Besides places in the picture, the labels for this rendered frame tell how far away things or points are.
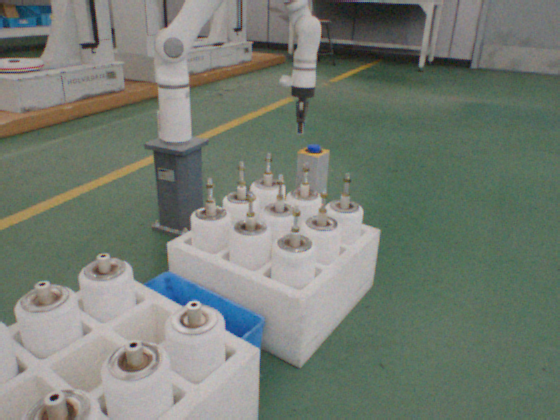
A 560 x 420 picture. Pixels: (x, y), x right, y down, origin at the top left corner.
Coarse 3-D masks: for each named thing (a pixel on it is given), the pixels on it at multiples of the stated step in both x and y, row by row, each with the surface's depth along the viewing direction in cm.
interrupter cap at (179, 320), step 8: (176, 312) 76; (184, 312) 76; (208, 312) 76; (176, 320) 74; (184, 320) 75; (208, 320) 75; (216, 320) 75; (176, 328) 72; (184, 328) 73; (192, 328) 73; (200, 328) 73; (208, 328) 73
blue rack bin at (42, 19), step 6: (18, 6) 545; (24, 6) 564; (30, 6) 571; (36, 6) 578; (42, 6) 578; (48, 6) 574; (30, 12) 542; (36, 12) 579; (42, 12) 581; (48, 12) 577; (42, 18) 539; (48, 18) 545; (36, 24) 545; (42, 24) 541; (48, 24) 547
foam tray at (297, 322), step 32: (192, 256) 108; (224, 256) 108; (352, 256) 109; (224, 288) 105; (256, 288) 99; (288, 288) 96; (320, 288) 98; (352, 288) 115; (288, 320) 97; (320, 320) 103; (288, 352) 100
